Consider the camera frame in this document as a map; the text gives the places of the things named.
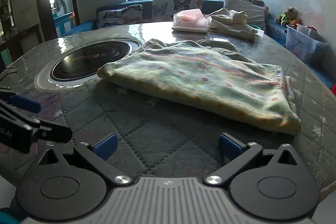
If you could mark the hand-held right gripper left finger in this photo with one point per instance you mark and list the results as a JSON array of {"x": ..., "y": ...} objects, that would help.
[{"x": 106, "y": 146}]

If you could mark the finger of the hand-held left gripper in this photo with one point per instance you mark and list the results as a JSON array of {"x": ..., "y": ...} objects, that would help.
[
  {"x": 55, "y": 133},
  {"x": 25, "y": 103}
]

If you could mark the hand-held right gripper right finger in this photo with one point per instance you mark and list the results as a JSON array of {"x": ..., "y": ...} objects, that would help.
[{"x": 229, "y": 146}]

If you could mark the floral striped garment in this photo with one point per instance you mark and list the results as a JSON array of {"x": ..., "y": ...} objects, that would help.
[{"x": 197, "y": 82}]

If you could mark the grey quilted table cover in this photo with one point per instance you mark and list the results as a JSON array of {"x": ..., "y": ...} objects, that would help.
[{"x": 157, "y": 129}]

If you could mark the dark wooden cabinet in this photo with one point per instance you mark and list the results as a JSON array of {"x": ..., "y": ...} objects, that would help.
[{"x": 26, "y": 29}]

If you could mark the round black induction cooktop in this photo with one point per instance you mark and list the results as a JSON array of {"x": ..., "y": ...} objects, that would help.
[{"x": 89, "y": 58}]

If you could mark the light blue furniture piece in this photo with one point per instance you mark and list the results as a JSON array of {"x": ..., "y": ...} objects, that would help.
[{"x": 63, "y": 22}]

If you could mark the white paper sheet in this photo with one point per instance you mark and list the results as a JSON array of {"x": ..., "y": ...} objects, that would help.
[{"x": 259, "y": 35}]

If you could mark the beige cloth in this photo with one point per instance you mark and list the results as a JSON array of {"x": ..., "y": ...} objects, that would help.
[{"x": 231, "y": 22}]

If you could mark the clear plastic storage box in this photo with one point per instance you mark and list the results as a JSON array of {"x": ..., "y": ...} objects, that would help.
[{"x": 302, "y": 43}]

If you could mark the small butterfly print cushion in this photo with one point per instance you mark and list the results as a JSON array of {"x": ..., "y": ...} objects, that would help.
[{"x": 118, "y": 15}]

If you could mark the pink tissue pack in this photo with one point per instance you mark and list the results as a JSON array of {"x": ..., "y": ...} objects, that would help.
[{"x": 189, "y": 18}]

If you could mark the grey pillow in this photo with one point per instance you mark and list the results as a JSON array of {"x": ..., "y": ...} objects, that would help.
[{"x": 252, "y": 11}]

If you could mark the pink plush toy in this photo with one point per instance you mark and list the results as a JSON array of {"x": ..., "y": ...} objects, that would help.
[{"x": 267, "y": 11}]

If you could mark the orange plush toy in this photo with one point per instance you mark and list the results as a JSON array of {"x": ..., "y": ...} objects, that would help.
[{"x": 296, "y": 22}]

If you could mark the brown teddy bear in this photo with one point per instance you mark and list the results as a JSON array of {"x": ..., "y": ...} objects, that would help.
[{"x": 288, "y": 15}]

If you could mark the blue sofa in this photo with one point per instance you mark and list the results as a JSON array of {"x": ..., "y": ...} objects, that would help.
[{"x": 211, "y": 3}]

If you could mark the large butterfly print cushion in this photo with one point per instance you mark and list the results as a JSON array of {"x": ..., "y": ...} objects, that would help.
[{"x": 176, "y": 7}]

